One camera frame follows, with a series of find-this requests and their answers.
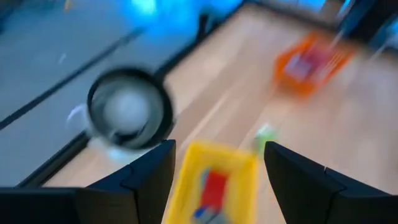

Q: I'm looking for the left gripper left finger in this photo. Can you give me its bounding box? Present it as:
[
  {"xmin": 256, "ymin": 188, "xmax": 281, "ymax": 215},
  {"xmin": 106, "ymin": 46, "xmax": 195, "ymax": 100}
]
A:
[{"xmin": 0, "ymin": 139, "xmax": 177, "ymax": 224}]

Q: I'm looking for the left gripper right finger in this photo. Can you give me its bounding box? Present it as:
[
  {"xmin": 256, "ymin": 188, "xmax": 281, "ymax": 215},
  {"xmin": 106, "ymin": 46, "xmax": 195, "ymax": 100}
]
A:
[{"xmin": 264, "ymin": 141, "xmax": 398, "ymax": 224}]

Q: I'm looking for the green and white charger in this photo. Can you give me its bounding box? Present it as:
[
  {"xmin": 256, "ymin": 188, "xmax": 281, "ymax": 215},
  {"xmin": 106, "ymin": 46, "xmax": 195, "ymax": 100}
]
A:
[{"xmin": 251, "ymin": 123, "xmax": 278, "ymax": 153}]

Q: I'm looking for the blue charger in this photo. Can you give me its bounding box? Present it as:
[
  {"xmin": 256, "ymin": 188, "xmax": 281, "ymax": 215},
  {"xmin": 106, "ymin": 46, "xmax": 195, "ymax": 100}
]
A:
[{"xmin": 192, "ymin": 204, "xmax": 214, "ymax": 223}]

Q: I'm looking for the red wall charger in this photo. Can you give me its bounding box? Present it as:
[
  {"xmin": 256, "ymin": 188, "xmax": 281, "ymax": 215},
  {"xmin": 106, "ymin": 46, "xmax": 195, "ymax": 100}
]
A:
[
  {"xmin": 198, "ymin": 169, "xmax": 230, "ymax": 209},
  {"xmin": 306, "ymin": 46, "xmax": 335, "ymax": 82}
]

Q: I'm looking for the blue-gray four-port charger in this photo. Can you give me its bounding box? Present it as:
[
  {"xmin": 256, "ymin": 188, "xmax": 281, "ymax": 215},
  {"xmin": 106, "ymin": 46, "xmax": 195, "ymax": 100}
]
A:
[{"xmin": 210, "ymin": 212, "xmax": 230, "ymax": 224}]

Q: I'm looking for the pale lavender wall charger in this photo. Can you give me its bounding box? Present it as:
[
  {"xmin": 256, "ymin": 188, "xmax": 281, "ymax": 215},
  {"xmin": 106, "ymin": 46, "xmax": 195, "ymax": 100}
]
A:
[{"xmin": 284, "ymin": 54, "xmax": 313, "ymax": 80}]

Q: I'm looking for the yellow plastic basket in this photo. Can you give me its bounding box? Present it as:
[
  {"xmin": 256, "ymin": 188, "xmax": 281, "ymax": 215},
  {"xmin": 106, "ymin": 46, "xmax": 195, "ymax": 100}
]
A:
[{"xmin": 164, "ymin": 140, "xmax": 259, "ymax": 224}]

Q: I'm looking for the white ball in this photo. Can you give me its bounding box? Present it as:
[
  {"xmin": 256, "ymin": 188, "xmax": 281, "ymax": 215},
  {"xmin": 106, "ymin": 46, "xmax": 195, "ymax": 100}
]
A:
[{"xmin": 104, "ymin": 90, "xmax": 150, "ymax": 133}]

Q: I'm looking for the white mug black rim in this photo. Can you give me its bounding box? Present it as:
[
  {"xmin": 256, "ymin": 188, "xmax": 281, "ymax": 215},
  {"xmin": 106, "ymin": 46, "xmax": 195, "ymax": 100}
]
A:
[{"xmin": 86, "ymin": 67, "xmax": 175, "ymax": 150}]

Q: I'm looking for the orange plastic basket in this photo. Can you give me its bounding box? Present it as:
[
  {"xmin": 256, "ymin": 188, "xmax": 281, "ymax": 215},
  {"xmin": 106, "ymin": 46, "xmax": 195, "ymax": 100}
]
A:
[{"xmin": 273, "ymin": 30, "xmax": 355, "ymax": 97}]

